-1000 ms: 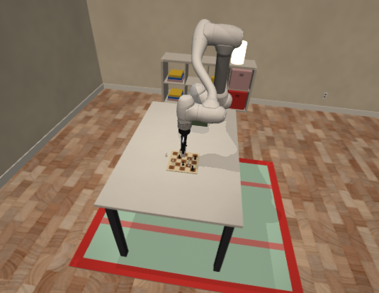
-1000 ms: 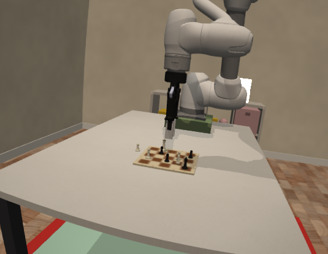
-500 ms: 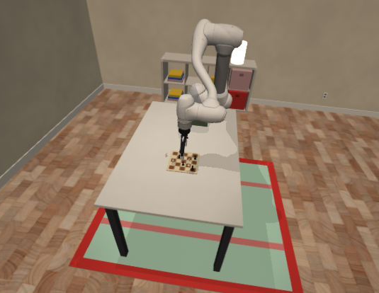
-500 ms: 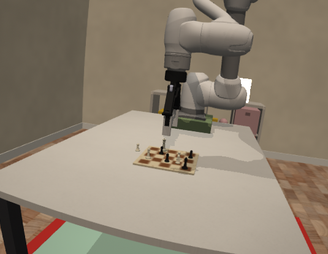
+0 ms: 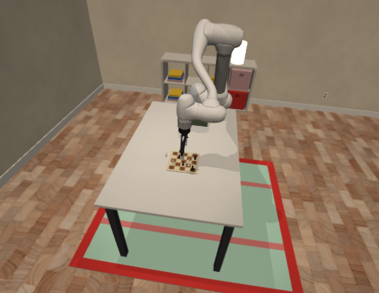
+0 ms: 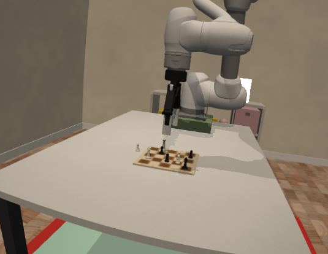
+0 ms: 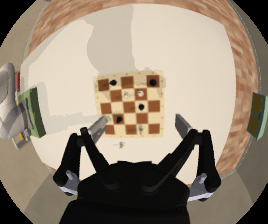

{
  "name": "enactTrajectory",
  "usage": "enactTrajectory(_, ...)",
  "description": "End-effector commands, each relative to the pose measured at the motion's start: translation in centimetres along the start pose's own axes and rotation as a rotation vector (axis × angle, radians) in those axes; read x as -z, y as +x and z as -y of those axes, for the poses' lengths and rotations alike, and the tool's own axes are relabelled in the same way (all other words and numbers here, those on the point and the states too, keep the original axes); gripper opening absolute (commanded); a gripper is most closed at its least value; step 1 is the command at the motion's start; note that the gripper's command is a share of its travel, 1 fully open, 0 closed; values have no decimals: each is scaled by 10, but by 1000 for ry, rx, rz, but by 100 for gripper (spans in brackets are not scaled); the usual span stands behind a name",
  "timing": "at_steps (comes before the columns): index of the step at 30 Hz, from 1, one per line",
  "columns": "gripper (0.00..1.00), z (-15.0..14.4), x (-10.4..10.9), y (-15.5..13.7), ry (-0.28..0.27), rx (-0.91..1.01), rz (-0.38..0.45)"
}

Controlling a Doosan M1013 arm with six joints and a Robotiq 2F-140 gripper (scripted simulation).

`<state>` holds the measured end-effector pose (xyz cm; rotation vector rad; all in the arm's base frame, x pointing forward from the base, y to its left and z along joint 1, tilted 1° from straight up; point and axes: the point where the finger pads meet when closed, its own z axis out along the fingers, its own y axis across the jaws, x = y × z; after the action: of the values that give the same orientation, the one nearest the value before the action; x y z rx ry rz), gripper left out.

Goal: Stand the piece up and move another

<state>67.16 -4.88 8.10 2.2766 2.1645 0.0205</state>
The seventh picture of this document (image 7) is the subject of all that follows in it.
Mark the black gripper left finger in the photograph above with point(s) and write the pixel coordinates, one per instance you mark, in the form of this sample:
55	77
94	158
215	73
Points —
67	175

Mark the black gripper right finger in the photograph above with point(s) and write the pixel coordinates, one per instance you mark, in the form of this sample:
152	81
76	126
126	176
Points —
207	178

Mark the white bishop chess piece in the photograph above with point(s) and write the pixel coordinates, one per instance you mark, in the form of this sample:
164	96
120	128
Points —
141	129

